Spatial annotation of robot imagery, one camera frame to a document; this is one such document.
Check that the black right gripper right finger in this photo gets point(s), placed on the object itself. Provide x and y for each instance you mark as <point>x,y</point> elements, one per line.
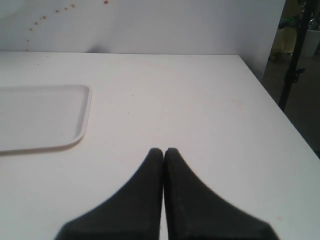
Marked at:
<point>195,212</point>

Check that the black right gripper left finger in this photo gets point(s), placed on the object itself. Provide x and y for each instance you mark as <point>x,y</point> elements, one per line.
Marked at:
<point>132,213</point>

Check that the white rectangular plastic tray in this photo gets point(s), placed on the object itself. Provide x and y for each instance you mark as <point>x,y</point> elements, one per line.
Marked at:
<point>41,117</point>

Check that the black tripod pole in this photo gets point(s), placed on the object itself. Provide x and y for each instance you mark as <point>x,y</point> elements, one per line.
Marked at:
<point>292,75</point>

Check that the yellow object in background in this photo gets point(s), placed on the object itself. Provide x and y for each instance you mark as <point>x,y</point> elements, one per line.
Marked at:
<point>285,37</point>

